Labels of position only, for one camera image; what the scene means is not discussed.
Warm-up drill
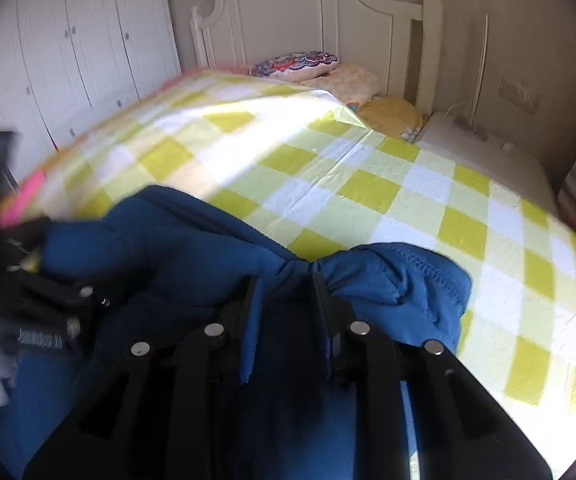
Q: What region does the blue quilted down jacket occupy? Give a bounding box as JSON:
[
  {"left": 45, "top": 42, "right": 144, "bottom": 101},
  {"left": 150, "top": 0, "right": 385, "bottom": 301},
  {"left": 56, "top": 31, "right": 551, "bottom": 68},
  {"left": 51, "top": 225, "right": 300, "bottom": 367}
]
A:
[{"left": 0, "top": 186, "right": 472, "bottom": 479}]

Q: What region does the white wardrobe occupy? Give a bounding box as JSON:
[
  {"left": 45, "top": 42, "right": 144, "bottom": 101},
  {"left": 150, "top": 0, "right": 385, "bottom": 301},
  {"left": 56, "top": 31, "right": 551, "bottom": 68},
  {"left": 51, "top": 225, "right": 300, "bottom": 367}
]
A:
[{"left": 0, "top": 0, "right": 181, "bottom": 182}]

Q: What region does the yellow checked bed sheet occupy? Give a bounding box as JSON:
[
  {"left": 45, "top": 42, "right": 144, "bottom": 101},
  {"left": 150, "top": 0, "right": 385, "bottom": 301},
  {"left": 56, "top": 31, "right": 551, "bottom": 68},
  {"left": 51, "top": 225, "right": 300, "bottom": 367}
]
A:
[{"left": 3, "top": 70, "right": 576, "bottom": 478}]

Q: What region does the white bedside table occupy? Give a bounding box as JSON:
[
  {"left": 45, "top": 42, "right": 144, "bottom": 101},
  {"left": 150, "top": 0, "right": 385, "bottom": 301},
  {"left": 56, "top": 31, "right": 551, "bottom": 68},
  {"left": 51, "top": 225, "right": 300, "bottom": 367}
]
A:
[{"left": 415, "top": 113, "right": 558, "bottom": 217}]

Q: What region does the yellow pillow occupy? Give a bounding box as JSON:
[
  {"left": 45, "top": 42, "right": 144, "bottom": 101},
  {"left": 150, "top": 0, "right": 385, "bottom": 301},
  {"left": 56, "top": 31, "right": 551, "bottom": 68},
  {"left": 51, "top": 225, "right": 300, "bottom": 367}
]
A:
[{"left": 357, "top": 96, "right": 425, "bottom": 141}]

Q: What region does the colourful patterned pillow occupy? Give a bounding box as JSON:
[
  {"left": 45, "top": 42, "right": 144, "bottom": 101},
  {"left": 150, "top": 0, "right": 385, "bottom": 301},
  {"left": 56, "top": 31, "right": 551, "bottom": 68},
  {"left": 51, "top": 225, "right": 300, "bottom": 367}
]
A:
[{"left": 249, "top": 51, "right": 339, "bottom": 84}]

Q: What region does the white wooden headboard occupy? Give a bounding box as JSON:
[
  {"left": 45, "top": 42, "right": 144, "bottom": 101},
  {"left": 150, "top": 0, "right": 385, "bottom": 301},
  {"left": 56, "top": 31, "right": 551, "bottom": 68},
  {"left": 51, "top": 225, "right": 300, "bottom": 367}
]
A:
[{"left": 190, "top": 0, "right": 444, "bottom": 115}]

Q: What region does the wall socket plate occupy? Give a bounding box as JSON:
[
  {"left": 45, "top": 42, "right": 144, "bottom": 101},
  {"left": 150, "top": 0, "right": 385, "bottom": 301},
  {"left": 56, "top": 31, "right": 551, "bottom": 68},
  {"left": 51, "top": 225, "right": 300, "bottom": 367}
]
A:
[{"left": 498, "top": 79, "right": 539, "bottom": 115}]

